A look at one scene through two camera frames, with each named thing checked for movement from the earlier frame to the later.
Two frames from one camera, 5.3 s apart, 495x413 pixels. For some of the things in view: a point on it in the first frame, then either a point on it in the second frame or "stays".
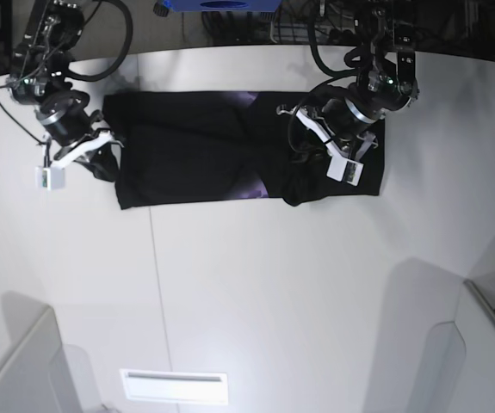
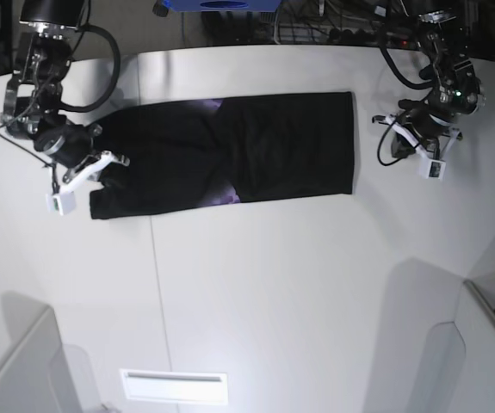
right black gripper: x=343 y=121 to x=422 y=119
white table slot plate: x=200 y=387 stays
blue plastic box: x=222 y=5 stays
